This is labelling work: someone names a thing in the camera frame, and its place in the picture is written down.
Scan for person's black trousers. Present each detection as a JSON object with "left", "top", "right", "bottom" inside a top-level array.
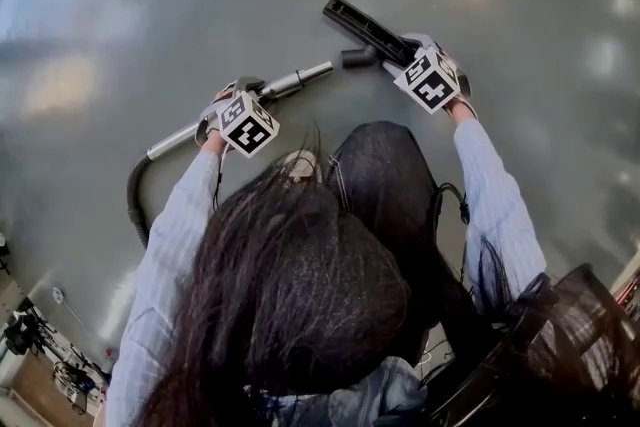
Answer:
[{"left": 326, "top": 120, "right": 442, "bottom": 267}]

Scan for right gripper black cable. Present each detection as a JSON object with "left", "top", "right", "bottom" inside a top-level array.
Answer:
[{"left": 433, "top": 182, "right": 472, "bottom": 287}]

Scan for person's left shoe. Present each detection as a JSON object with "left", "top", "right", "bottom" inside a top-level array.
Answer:
[{"left": 281, "top": 149, "right": 325, "bottom": 185}]

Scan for person's left forearm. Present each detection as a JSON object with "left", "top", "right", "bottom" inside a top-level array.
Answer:
[{"left": 149, "top": 132, "right": 227, "bottom": 266}]

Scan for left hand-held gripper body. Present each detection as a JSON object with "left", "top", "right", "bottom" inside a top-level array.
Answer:
[{"left": 198, "top": 83, "right": 280, "bottom": 160}]

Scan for silver vacuum tube with hose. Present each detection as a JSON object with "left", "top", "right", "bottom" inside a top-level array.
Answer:
[{"left": 146, "top": 60, "right": 336, "bottom": 163}]

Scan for person's right forearm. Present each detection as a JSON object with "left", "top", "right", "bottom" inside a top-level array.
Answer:
[{"left": 449, "top": 102, "right": 549, "bottom": 287}]

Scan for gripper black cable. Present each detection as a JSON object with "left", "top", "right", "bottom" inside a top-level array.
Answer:
[
  {"left": 433, "top": 182, "right": 472, "bottom": 287},
  {"left": 213, "top": 142, "right": 237, "bottom": 212}
]

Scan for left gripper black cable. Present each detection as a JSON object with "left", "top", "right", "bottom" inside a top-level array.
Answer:
[{"left": 213, "top": 142, "right": 237, "bottom": 212}]

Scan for black vacuum floor nozzle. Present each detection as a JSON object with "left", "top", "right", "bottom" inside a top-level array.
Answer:
[{"left": 321, "top": 0, "right": 419, "bottom": 71}]

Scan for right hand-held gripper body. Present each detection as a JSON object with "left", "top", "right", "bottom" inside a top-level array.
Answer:
[{"left": 393, "top": 42, "right": 474, "bottom": 115}]

